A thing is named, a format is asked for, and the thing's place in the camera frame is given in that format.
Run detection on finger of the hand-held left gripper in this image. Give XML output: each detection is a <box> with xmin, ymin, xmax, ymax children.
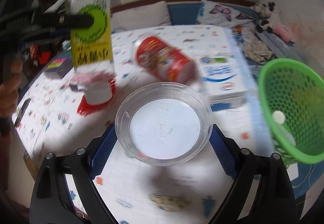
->
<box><xmin>38</xmin><ymin>12</ymin><xmax>94</xmax><ymax>30</ymax></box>

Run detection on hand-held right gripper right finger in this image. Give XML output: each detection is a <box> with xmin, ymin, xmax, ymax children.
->
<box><xmin>210</xmin><ymin>124</ymin><xmax>296</xmax><ymax>224</ymax></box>

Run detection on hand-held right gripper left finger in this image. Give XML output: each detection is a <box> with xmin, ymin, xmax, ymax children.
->
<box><xmin>30</xmin><ymin>123</ymin><xmax>119</xmax><ymax>224</ymax></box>

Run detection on bottle with yellow green label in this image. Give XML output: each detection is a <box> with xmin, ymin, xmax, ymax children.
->
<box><xmin>69</xmin><ymin>0</ymin><xmax>117</xmax><ymax>105</ymax></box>

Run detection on clear plastic bowl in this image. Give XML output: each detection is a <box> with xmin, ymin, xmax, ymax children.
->
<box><xmin>115</xmin><ymin>82</ymin><xmax>213</xmax><ymax>166</ymax></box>

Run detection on green plastic basket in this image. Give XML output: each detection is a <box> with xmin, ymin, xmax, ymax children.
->
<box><xmin>258</xmin><ymin>59</ymin><xmax>324</xmax><ymax>164</ymax></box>

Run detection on person's left hand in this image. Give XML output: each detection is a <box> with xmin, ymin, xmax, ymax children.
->
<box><xmin>0</xmin><ymin>58</ymin><xmax>23</xmax><ymax>118</ymax></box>

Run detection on white metal rack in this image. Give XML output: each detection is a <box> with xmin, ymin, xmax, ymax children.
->
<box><xmin>42</xmin><ymin>0</ymin><xmax>71</xmax><ymax>15</ymax></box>

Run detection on red black hanging clothes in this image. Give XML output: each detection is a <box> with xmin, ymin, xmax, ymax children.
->
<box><xmin>21</xmin><ymin>44</ymin><xmax>55</xmax><ymax>67</ymax></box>

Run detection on dark box with colourful print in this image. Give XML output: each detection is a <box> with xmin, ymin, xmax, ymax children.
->
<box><xmin>43</xmin><ymin>49</ymin><xmax>72</xmax><ymax>80</ymax></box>

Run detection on beige pillow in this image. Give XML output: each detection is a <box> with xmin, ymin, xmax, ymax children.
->
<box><xmin>111</xmin><ymin>0</ymin><xmax>173</xmax><ymax>30</ymax></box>

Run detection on printed white tablecloth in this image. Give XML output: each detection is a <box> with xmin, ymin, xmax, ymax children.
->
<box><xmin>11</xmin><ymin>25</ymin><xmax>279</xmax><ymax>224</ymax></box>

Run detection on white blue milk carton box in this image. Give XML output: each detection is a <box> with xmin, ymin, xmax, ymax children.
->
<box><xmin>199</xmin><ymin>55</ymin><xmax>250</xmax><ymax>110</ymax></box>

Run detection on white paper sheet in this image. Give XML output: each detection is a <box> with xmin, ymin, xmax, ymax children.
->
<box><xmin>286</xmin><ymin>163</ymin><xmax>299</xmax><ymax>182</ymax></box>

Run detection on black phone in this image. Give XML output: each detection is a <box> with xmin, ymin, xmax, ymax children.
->
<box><xmin>14</xmin><ymin>99</ymin><xmax>32</xmax><ymax>128</ymax></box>

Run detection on red instant noodle cup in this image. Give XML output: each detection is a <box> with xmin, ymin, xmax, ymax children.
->
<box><xmin>130</xmin><ymin>33</ymin><xmax>199</xmax><ymax>85</ymax></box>

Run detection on blue floor mat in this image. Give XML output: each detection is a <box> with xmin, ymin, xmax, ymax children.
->
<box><xmin>290</xmin><ymin>161</ymin><xmax>324</xmax><ymax>204</ymax></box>

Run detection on printed clothes pile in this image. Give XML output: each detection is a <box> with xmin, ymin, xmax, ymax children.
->
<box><xmin>231</xmin><ymin>25</ymin><xmax>277</xmax><ymax>65</ymax></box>

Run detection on blue cushion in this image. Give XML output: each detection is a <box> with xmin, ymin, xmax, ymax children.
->
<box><xmin>167</xmin><ymin>2</ymin><xmax>203</xmax><ymax>25</ymax></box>

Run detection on striped blue cloth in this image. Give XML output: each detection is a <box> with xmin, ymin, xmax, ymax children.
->
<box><xmin>261</xmin><ymin>31</ymin><xmax>299</xmax><ymax>60</ymax></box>

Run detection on pink plush toy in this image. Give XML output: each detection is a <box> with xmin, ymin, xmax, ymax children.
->
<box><xmin>275</xmin><ymin>24</ymin><xmax>296</xmax><ymax>43</ymax></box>

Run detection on butterfly print pillow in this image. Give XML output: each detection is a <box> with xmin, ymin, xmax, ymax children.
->
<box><xmin>197</xmin><ymin>0</ymin><xmax>256</xmax><ymax>27</ymax></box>

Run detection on black white cow plush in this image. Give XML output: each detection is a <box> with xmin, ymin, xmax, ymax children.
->
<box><xmin>250</xmin><ymin>1</ymin><xmax>281</xmax><ymax>33</ymax></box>

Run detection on white cable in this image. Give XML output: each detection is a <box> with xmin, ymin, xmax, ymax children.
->
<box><xmin>291</xmin><ymin>163</ymin><xmax>322</xmax><ymax>189</ymax></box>

